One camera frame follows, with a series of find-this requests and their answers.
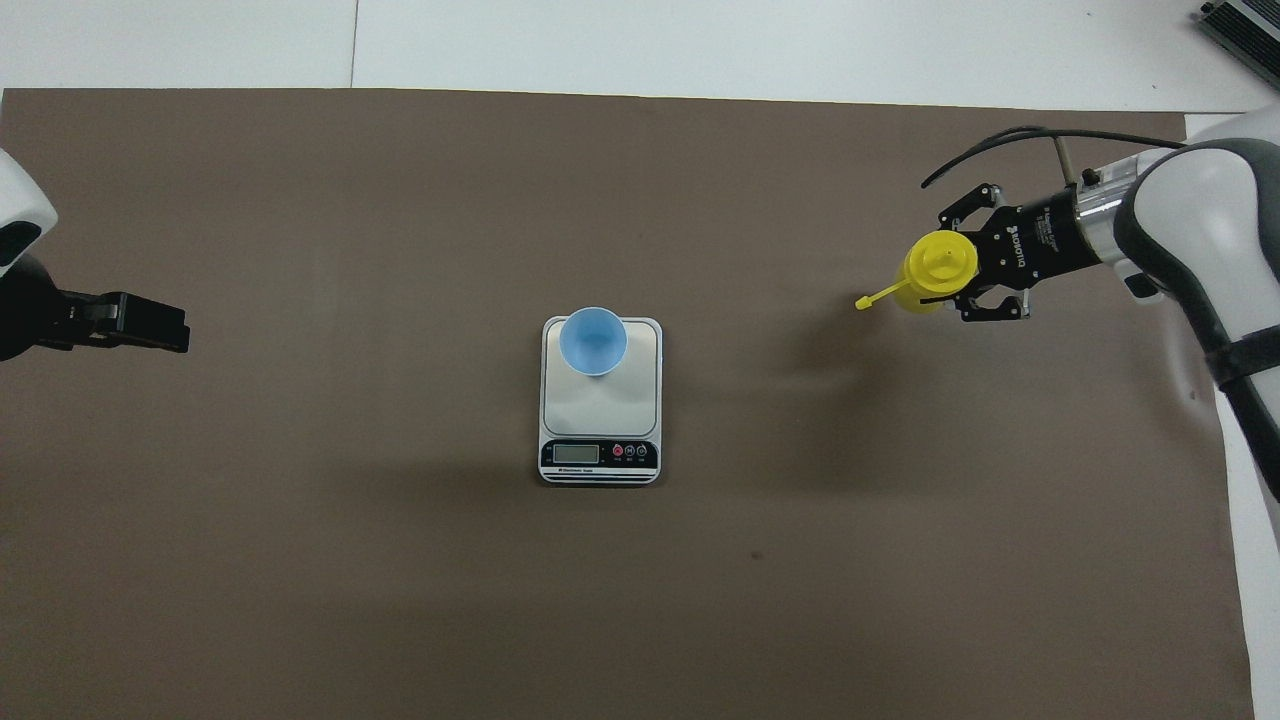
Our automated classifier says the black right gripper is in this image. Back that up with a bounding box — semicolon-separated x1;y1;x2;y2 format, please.
938;183;1101;323

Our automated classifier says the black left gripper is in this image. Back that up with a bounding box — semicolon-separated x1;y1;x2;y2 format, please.
0;255;191;361

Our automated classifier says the yellow squeeze seasoning bottle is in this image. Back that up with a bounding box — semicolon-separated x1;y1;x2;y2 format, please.
855;230;979;316

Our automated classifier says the light blue plastic cup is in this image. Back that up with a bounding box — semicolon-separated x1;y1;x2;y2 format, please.
558;306;629;377

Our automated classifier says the silver digital kitchen scale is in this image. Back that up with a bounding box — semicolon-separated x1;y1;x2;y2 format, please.
538;316;664;487

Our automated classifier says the grey ribbed electronic device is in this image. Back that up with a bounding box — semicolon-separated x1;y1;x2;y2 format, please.
1198;0;1280;93

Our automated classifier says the brown paper table mat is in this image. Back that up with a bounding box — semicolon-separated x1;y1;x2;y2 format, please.
0;88;1256;720

